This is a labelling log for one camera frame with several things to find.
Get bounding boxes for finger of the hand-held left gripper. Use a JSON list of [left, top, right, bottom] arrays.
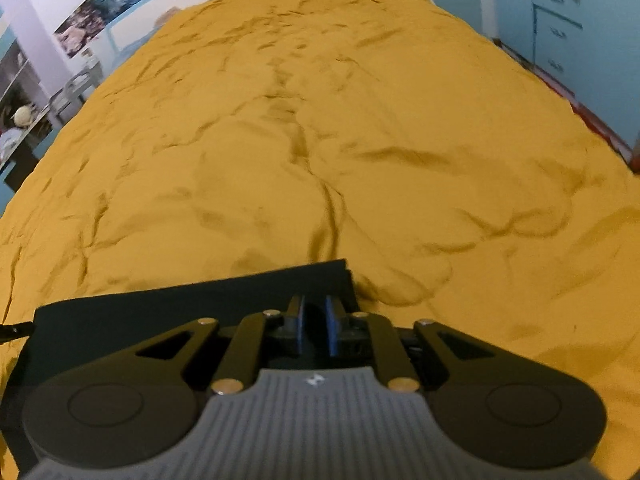
[[0, 323, 37, 344]]

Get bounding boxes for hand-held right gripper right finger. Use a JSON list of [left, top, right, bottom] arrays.
[[325, 294, 497, 394]]

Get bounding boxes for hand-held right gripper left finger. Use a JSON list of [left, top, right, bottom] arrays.
[[134, 295, 307, 396]]

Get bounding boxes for black pants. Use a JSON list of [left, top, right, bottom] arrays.
[[0, 259, 362, 477]]

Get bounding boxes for yellow quilt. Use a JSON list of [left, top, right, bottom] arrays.
[[0, 0, 640, 480]]

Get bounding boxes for desk with blue drawer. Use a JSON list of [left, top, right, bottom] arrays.
[[0, 110, 57, 197]]

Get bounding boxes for grey small chair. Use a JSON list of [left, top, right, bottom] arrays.
[[63, 60, 104, 107]]

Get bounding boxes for white shelf unit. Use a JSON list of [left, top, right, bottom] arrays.
[[0, 35, 56, 127]]

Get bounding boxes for white blue headboard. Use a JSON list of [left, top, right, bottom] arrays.
[[82, 0, 362, 77]]

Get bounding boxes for blue nightstand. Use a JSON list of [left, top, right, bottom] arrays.
[[429, 0, 484, 37]]

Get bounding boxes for blue wardrobe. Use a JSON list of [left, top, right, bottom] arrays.
[[490, 0, 640, 162]]

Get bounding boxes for wall poster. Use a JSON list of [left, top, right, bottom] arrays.
[[52, 0, 216, 59]]

